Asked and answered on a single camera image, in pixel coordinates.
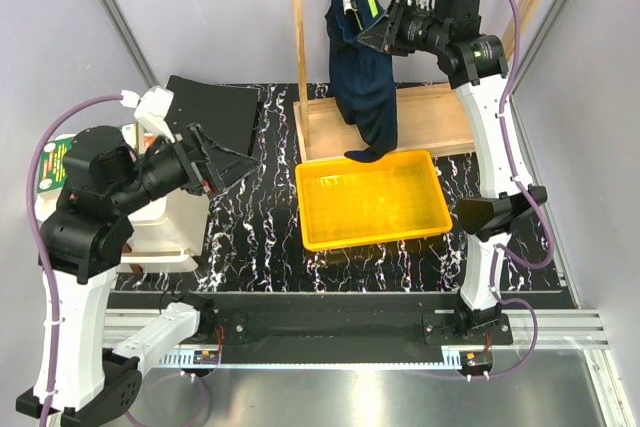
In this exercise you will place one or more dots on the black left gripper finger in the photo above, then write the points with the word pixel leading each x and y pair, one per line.
pixel 226 167
pixel 199 139

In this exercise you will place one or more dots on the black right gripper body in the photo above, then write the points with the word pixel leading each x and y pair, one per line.
pixel 403 40

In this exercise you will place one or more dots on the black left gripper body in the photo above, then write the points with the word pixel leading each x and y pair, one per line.
pixel 198 173

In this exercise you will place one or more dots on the navy blue shorts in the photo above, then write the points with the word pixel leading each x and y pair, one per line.
pixel 362 83

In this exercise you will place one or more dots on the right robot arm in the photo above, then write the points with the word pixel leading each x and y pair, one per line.
pixel 477 70

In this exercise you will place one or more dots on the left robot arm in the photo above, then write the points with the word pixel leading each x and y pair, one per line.
pixel 83 382

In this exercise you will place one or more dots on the black foam board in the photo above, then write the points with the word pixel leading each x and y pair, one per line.
pixel 228 114

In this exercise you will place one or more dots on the white plastic container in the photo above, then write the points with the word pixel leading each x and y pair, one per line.
pixel 168 233

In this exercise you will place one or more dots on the wooden clothes rack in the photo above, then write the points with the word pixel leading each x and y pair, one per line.
pixel 429 117

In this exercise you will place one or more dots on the yellow plastic tray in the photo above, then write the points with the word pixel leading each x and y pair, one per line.
pixel 344 203

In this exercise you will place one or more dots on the green printed cardboard box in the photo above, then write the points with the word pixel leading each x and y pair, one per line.
pixel 52 174

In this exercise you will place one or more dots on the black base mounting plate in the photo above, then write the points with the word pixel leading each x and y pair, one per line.
pixel 349 330

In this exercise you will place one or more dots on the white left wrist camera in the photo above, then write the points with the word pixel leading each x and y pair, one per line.
pixel 151 109

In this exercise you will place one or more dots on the left aluminium frame post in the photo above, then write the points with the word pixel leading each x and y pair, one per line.
pixel 130 43

